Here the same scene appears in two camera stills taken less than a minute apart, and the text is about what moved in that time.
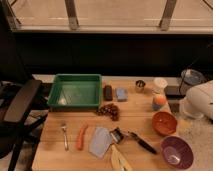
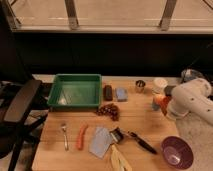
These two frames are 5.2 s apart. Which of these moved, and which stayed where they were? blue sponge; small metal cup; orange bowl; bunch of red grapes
Moved: orange bowl
Stayed: blue sponge; bunch of red grapes; small metal cup
